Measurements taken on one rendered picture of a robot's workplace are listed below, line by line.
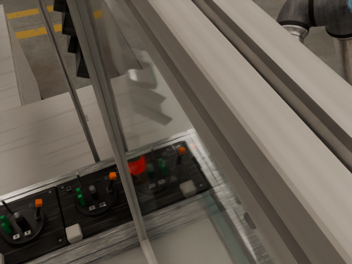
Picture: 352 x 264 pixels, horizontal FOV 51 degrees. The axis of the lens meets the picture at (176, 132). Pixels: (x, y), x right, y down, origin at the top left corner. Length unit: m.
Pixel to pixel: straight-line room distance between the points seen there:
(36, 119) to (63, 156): 0.29
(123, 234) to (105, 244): 0.06
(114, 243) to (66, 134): 0.64
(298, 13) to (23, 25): 3.64
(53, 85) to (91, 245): 2.35
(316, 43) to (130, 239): 2.86
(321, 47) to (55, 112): 2.56
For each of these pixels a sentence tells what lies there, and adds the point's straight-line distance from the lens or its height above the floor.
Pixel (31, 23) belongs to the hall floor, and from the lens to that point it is 4.42.
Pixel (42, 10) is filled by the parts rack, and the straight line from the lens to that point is 1.07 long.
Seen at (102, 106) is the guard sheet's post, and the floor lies 1.55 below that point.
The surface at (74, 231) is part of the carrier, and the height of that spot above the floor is 0.99.
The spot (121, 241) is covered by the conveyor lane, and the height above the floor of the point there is 0.93.
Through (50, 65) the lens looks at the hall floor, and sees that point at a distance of 3.68.
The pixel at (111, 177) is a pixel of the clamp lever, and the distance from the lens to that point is 1.24.
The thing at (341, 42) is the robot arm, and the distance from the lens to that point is 1.18.
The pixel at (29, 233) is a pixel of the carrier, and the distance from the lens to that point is 1.29.
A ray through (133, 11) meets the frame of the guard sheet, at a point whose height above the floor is 1.97.
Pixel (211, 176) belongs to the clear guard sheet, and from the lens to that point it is 0.17.
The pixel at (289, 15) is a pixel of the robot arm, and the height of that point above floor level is 1.49.
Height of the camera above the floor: 2.05
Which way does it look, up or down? 48 degrees down
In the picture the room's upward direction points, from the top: 6 degrees counter-clockwise
